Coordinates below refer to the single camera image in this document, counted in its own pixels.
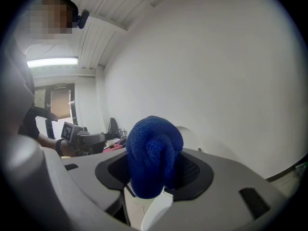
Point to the ceiling light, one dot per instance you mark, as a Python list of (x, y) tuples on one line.
[(53, 61)]

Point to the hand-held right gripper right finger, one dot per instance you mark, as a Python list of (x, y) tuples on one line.
[(228, 201)]

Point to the person's head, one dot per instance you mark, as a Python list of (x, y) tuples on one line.
[(53, 18)]

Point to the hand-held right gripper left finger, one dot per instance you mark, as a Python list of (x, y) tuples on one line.
[(72, 189)]

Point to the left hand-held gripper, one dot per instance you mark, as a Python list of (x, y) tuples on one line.
[(74, 136)]

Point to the pink cloth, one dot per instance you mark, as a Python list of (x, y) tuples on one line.
[(115, 146)]

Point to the clear plastic bottle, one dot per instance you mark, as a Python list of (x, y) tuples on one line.
[(122, 133)]

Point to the black wristwatch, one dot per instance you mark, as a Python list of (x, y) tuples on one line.
[(59, 148)]

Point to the person's left forearm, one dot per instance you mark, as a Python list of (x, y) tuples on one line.
[(48, 142)]

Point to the black head camera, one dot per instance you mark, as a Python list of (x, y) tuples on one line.
[(83, 18)]

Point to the brown door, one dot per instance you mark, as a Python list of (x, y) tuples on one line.
[(60, 102)]

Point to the blue wiping cloth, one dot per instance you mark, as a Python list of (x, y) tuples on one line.
[(149, 153)]

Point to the black shirt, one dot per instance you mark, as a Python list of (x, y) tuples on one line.
[(29, 124)]

